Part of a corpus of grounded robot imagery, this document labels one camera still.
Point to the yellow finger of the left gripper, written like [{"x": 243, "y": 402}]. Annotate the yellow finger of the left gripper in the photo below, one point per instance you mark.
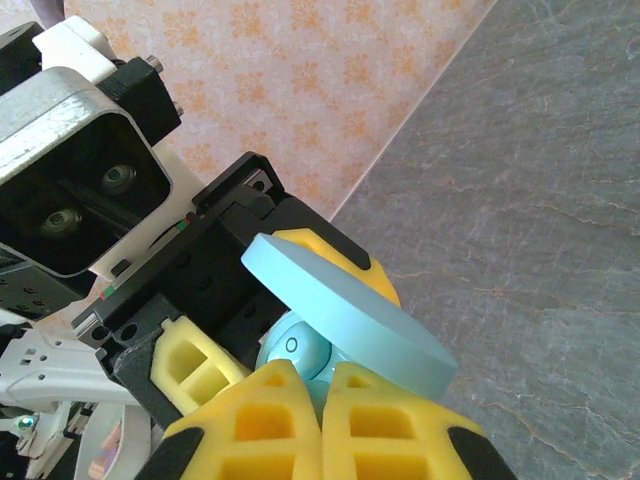
[
  {"x": 170, "y": 380},
  {"x": 345, "y": 250}
]

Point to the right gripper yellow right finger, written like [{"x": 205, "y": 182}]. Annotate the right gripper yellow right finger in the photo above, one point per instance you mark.
[{"x": 400, "y": 440}]

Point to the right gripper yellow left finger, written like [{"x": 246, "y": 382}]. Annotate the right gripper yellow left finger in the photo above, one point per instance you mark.
[{"x": 250, "y": 440}]

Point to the blue earbud charging case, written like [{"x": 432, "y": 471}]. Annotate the blue earbud charging case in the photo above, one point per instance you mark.
[{"x": 350, "y": 310}]

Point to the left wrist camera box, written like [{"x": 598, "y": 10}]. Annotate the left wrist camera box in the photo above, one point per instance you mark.
[{"x": 50, "y": 115}]

